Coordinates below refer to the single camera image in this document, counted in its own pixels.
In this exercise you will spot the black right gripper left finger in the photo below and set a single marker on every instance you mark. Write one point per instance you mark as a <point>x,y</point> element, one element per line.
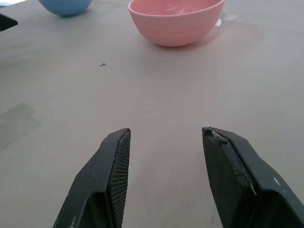
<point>99,180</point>

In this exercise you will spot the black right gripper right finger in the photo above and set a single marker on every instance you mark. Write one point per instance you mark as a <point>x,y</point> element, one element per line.
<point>240,187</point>

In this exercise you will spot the clear tape strip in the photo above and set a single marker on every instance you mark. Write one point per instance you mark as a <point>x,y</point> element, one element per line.
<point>226,17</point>

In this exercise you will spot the pink plastic bowl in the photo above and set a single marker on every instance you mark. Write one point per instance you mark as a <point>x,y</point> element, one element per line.
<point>174,22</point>

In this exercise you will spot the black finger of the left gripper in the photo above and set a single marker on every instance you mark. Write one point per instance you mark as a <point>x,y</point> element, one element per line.
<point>6,22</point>

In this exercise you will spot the blue plastic bowl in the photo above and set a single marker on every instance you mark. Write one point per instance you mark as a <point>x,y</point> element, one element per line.
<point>65,6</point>

